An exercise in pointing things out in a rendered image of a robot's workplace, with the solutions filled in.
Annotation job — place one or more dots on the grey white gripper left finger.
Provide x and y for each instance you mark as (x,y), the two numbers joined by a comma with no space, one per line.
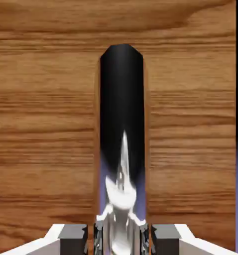
(71,240)

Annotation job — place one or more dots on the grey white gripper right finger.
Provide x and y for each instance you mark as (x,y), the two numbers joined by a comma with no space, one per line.
(166,240)

